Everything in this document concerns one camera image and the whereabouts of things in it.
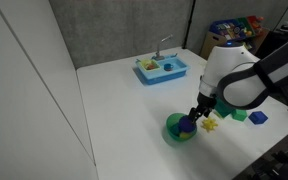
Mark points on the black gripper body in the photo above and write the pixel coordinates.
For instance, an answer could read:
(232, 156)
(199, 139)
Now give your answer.
(206, 101)

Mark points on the purple spiky ball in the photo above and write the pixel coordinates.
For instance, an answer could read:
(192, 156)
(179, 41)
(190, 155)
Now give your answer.
(185, 126)

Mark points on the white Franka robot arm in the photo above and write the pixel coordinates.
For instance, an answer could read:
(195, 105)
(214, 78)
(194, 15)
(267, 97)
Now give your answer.
(227, 66)

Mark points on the green plastic bowl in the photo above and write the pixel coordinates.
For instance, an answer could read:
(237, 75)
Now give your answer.
(170, 121)

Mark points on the yellow-green toy block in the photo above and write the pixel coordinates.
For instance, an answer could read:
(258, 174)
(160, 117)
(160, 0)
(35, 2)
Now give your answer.
(217, 115)

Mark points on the yellow spiky star toy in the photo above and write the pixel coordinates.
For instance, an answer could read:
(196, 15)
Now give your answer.
(209, 124)

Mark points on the small yellow toy piece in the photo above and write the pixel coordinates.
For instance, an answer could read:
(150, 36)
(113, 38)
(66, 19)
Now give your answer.
(185, 135)

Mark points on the small blue toy piece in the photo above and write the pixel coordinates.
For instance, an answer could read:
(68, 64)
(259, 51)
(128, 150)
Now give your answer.
(175, 129)

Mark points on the green toy cube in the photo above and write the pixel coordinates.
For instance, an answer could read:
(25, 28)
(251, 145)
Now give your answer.
(239, 115)

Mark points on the blue toy sink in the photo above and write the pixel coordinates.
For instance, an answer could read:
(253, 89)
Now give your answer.
(160, 77)

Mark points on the blue toy cup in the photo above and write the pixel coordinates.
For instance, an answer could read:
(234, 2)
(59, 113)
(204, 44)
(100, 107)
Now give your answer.
(168, 67)

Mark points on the bright blue toy cube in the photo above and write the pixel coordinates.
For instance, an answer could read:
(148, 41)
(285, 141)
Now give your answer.
(258, 117)

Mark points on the brown cardboard panel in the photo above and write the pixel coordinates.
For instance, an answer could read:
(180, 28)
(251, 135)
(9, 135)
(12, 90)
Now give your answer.
(209, 45)

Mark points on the red orange toy food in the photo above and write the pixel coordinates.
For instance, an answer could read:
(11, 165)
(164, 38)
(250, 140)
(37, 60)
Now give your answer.
(150, 67)

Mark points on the grey toy faucet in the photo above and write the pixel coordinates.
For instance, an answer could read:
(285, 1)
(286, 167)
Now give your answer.
(158, 55)

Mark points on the yellow-green sink basket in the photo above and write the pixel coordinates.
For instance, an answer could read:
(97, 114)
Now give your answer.
(145, 63)

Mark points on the black vertical pole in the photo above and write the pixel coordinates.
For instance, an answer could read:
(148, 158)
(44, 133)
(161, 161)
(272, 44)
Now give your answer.
(188, 26)

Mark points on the toy shelf with coloured bins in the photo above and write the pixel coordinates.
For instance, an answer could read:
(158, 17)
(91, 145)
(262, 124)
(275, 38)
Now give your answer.
(237, 30)

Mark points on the black camera stand equipment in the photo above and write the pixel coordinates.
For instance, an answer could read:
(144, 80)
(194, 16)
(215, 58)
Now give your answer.
(284, 160)

